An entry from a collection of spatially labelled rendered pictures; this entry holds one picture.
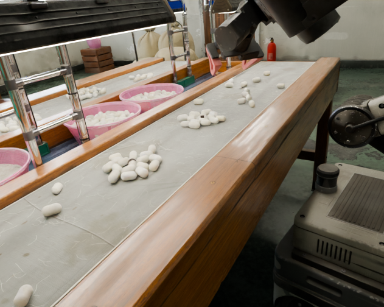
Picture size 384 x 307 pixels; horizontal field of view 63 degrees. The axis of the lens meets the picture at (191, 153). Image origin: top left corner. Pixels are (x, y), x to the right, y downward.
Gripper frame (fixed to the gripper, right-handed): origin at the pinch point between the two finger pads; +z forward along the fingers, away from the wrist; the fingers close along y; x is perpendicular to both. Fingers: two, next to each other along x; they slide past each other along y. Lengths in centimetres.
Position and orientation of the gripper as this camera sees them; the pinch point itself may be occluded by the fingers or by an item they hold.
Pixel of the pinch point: (228, 69)
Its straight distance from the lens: 90.2
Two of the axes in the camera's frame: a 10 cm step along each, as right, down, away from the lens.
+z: -1.6, 4.5, 8.8
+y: 9.3, -2.4, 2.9
